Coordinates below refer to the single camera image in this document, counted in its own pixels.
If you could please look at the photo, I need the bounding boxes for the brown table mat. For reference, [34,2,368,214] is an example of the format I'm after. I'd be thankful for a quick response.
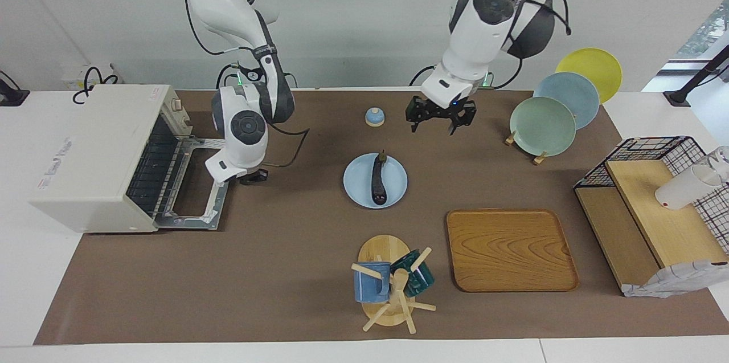
[33,89,729,345]

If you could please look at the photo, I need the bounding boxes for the window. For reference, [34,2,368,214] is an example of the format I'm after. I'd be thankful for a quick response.
[675,0,729,62]

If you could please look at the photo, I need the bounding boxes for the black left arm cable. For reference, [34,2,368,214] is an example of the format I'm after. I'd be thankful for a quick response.
[476,0,572,90]

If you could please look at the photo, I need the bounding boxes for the white wall socket box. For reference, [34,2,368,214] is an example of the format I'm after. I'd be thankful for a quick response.
[62,64,123,91]

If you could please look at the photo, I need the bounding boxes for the wooden plate rack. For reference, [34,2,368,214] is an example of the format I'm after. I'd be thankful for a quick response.
[505,130,547,165]

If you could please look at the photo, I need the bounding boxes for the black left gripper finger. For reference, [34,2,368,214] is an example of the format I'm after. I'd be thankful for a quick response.
[449,104,476,136]
[406,98,425,132]

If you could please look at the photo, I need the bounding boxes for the wooden mug tree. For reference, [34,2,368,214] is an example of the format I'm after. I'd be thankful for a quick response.
[350,234,437,335]

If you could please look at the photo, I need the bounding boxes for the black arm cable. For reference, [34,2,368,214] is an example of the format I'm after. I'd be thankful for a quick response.
[265,124,311,169]
[476,0,572,90]

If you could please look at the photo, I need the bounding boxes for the black table clamp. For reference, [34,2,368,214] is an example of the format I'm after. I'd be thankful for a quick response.
[0,70,30,107]

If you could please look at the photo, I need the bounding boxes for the yellow plate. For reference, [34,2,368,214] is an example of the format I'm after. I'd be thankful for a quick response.
[555,47,623,104]

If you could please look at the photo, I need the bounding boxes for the dark purple eggplant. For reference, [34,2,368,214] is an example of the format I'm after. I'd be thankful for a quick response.
[371,150,389,206]

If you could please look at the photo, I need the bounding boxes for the small light blue plate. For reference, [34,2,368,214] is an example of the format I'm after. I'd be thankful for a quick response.
[343,153,409,210]

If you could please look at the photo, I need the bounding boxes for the blue mug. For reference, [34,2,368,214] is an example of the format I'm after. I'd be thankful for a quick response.
[353,261,392,303]

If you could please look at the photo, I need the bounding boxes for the pale green plate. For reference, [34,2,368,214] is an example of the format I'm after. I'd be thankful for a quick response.
[509,96,577,157]

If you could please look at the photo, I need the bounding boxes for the glass oven door with handle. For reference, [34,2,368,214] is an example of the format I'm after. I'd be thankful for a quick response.
[154,136,230,231]

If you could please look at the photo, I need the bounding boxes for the white plastic cup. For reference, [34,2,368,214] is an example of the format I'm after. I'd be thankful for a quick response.
[654,165,724,210]

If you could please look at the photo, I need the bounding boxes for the dark green mug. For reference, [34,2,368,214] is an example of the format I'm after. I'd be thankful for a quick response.
[390,249,435,297]

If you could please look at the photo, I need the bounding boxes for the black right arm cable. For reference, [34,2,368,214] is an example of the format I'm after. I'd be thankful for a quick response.
[265,124,311,169]

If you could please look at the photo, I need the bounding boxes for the black base cable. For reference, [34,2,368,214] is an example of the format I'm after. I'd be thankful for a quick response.
[215,63,240,90]
[409,65,438,87]

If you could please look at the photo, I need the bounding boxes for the grey white patterned cloth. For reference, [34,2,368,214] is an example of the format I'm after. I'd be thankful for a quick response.
[622,259,729,299]

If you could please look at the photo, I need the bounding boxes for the black wire wooden shelf rack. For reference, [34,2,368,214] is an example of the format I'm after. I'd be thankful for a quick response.
[574,136,729,295]

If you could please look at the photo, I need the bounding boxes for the clear glass cup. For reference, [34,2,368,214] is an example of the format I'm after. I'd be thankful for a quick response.
[699,146,729,184]

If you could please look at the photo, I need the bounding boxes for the black slanted stand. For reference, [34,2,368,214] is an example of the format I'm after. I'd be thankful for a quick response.
[664,44,729,107]

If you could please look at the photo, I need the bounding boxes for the white toaster oven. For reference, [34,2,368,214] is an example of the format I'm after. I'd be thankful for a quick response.
[28,85,194,234]

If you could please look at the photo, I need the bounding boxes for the large light blue plate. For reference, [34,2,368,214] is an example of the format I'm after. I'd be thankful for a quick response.
[533,72,600,130]

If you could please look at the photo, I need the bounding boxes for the black oven power cable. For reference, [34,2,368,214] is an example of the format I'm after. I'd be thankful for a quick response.
[72,66,120,105]

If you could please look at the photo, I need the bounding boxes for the wooden serving tray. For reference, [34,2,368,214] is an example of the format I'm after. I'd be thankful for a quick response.
[446,209,580,293]

